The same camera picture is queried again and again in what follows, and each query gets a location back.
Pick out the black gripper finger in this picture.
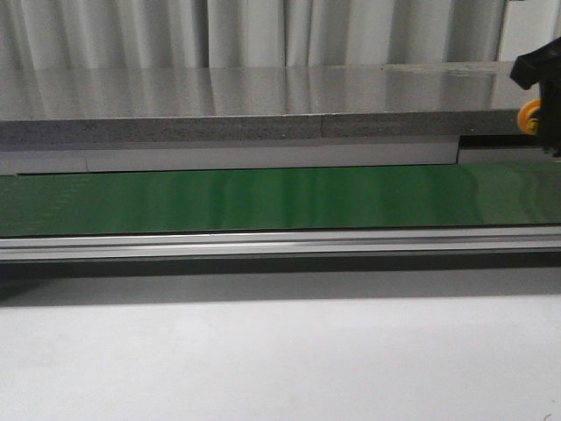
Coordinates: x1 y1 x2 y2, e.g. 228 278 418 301
510 38 560 139

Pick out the grey stone counter slab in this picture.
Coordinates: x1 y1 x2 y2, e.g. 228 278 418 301
1 62 539 149

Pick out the green conveyor belt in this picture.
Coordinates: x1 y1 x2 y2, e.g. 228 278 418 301
1 162 560 238

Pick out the white pleated curtain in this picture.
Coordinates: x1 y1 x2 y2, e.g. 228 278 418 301
0 0 561 71

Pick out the grey panel under counter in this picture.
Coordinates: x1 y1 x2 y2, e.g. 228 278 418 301
1 135 554 175

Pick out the aluminium conveyor frame rail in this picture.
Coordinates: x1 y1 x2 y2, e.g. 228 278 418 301
1 225 560 262

